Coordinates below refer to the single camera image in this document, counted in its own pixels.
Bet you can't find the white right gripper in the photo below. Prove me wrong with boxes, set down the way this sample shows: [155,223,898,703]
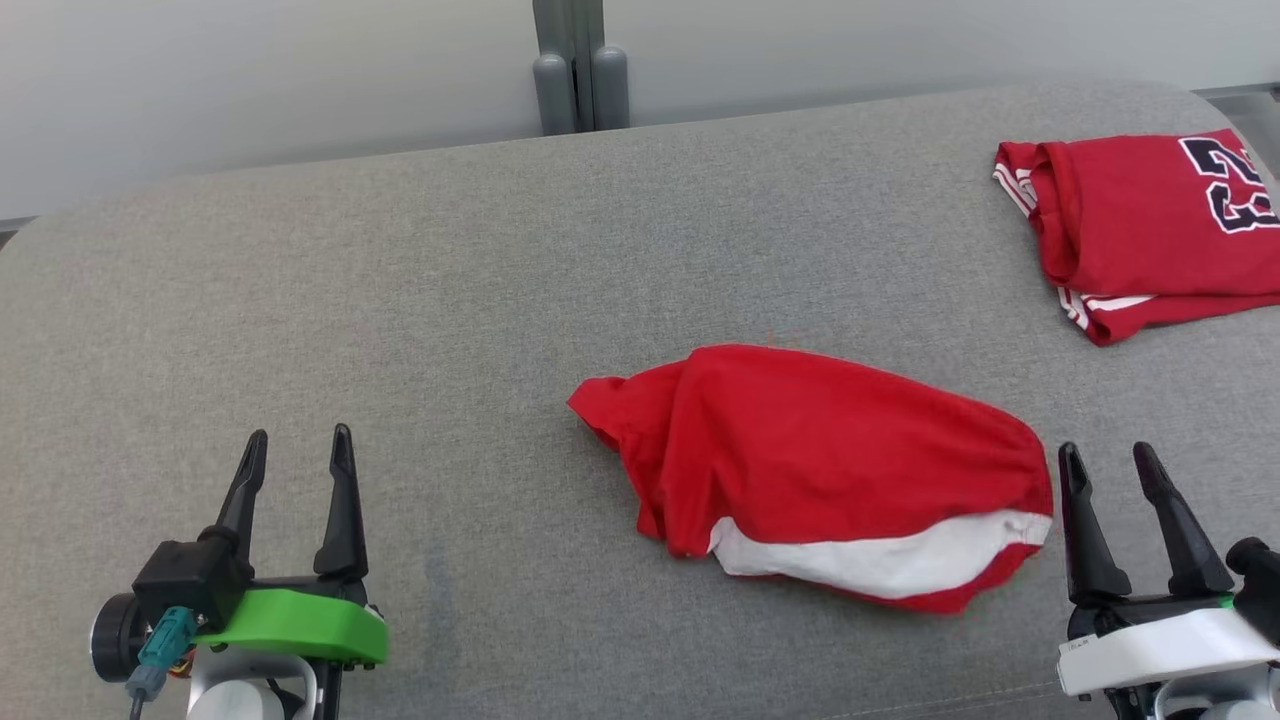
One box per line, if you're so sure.
[1057,442,1280,698]

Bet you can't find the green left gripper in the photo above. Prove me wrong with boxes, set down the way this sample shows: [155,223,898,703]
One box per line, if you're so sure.
[195,424,389,666]

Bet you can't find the red shorts with white stripe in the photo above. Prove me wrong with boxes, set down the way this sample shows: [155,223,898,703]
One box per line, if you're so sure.
[567,344,1055,615]

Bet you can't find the red basketball jersey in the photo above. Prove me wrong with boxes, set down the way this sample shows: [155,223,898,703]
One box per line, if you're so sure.
[993,128,1280,347]

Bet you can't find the teal plug black cable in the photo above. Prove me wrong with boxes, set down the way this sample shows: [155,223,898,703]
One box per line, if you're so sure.
[125,605,199,720]

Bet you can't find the grey partition post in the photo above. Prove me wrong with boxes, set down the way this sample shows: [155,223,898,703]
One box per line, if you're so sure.
[532,0,579,136]
[578,0,631,131]

